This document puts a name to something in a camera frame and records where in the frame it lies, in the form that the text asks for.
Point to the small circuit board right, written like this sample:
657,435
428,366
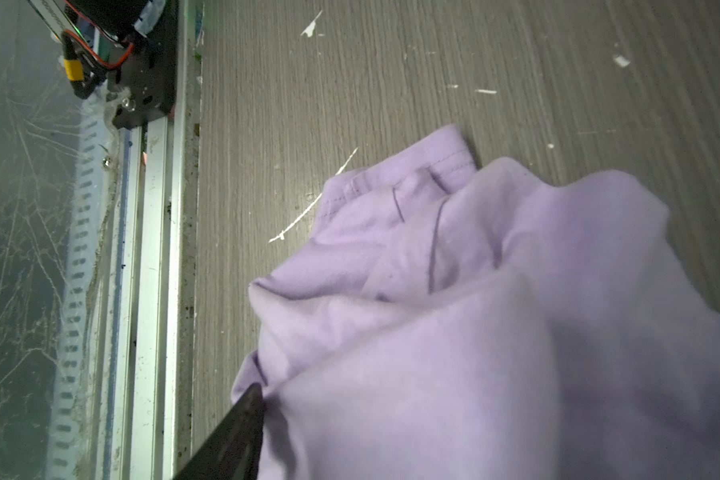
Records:
84,67

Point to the purple cloth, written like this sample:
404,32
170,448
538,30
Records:
446,321

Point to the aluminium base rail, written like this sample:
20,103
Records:
139,409

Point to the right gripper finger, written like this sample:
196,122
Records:
233,449

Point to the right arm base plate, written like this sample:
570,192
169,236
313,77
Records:
144,89

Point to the white slotted cable duct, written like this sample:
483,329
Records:
67,437

